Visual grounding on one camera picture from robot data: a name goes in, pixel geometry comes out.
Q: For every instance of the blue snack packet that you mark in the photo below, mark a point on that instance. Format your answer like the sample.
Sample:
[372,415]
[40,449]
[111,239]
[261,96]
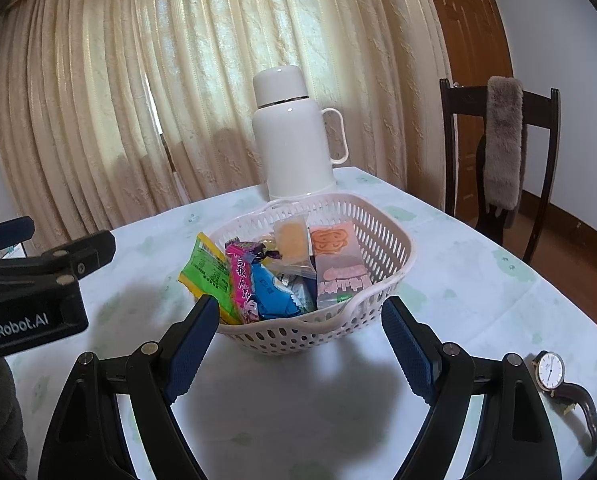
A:
[273,295]

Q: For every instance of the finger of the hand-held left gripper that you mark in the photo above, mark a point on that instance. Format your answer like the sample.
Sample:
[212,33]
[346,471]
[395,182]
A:
[8,235]
[78,255]

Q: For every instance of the green printed tablecloth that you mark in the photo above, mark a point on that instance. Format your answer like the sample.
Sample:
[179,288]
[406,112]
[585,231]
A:
[478,285]

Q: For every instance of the brown wooden door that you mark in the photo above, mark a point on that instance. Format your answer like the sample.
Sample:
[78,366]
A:
[468,35]

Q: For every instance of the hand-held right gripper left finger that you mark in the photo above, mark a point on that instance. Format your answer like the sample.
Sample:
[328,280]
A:
[191,345]

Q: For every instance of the white thermos jug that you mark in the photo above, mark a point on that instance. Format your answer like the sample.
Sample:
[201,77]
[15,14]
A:
[288,145]

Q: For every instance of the white plastic basket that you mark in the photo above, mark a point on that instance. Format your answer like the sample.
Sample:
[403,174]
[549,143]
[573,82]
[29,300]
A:
[298,335]

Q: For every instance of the beige patterned curtain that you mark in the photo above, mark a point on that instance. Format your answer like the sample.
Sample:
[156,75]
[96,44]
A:
[128,110]

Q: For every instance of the pink and green candy packet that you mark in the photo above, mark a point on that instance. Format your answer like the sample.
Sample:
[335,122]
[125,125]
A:
[243,285]

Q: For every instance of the grey furry chair cover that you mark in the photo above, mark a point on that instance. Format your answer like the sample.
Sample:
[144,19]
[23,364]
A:
[503,160]

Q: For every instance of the clear biscuit packet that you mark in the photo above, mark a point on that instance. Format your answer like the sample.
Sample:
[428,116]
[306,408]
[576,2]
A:
[291,240]

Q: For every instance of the green snack packet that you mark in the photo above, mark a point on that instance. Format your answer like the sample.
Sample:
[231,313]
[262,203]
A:
[208,270]

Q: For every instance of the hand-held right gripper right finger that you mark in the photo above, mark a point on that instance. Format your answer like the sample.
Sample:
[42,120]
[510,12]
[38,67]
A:
[411,350]

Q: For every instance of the orange and pink snack packet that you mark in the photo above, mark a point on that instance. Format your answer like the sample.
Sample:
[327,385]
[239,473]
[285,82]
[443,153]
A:
[336,260]

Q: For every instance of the dark wooden chair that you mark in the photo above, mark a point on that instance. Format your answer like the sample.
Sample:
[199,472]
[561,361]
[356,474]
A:
[451,160]

